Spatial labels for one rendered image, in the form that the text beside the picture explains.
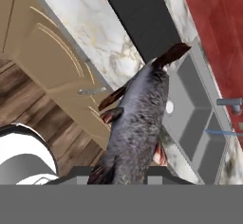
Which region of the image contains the plain tan cupboard door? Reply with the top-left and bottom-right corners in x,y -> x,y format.
0,0 -> 32,57

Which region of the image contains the dark grey tray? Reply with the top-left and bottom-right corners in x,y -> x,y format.
96,0 -> 183,65

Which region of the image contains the grey tap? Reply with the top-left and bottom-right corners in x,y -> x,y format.
215,97 -> 243,116

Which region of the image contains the grey fish with brown fins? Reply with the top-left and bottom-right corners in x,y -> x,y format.
86,42 -> 193,186

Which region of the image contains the grey metal sink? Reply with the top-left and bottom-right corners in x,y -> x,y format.
161,37 -> 235,186

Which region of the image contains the white and black round object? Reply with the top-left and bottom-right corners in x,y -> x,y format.
0,122 -> 60,186

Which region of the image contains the tan cupboard door with arcs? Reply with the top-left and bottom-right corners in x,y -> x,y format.
11,4 -> 112,152

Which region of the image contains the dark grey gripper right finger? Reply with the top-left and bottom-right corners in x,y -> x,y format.
144,165 -> 195,186

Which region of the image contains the grey cupboard door handle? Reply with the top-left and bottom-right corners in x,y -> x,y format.
77,86 -> 107,96

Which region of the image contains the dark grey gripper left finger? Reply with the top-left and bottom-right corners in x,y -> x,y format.
47,166 -> 96,186

